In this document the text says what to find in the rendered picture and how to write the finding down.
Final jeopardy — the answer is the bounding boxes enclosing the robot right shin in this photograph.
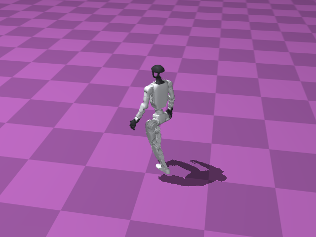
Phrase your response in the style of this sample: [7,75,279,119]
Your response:
[156,127,161,149]

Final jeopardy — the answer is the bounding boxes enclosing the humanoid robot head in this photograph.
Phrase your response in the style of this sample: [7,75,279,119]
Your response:
[151,65,165,85]

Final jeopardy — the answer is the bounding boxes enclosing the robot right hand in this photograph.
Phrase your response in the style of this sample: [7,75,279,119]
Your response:
[165,107,173,119]

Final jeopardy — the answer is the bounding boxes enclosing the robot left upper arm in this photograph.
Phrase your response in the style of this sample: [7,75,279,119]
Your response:
[143,85,154,109]

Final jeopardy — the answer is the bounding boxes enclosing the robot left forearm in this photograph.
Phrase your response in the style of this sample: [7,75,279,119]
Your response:
[134,103,145,121]

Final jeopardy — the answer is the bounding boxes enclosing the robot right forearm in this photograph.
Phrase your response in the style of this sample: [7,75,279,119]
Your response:
[168,98,175,110]

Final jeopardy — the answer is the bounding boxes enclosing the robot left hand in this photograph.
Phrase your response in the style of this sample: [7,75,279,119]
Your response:
[130,119,140,130]

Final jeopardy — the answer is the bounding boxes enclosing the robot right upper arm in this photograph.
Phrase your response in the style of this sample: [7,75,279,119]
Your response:
[166,80,174,100]

